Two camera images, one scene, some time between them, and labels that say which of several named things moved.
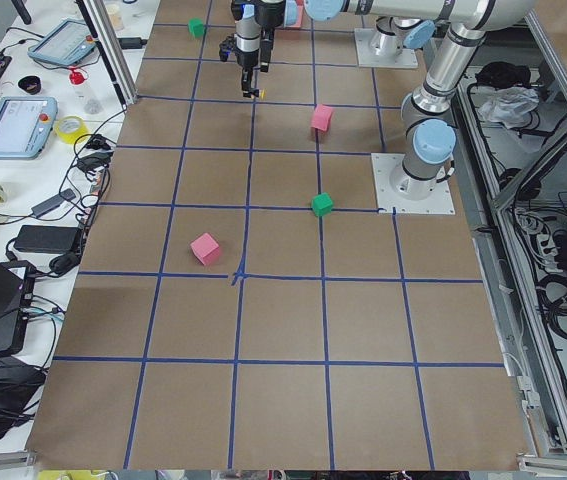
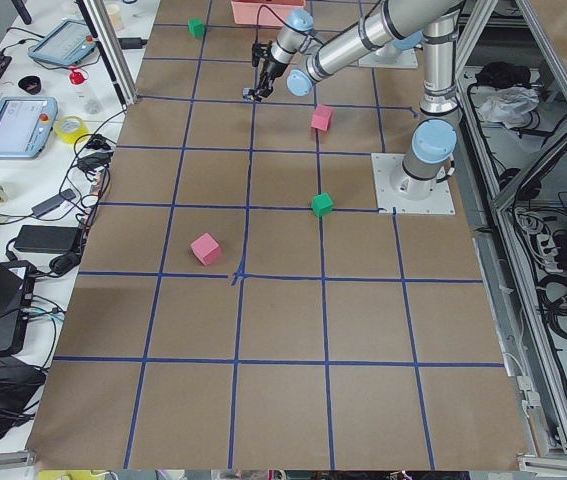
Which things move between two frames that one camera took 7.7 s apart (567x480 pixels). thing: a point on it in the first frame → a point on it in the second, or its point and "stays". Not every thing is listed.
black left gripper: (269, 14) → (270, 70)
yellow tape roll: (69, 128) stays
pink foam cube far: (205, 249) stays
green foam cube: (322, 204) stays
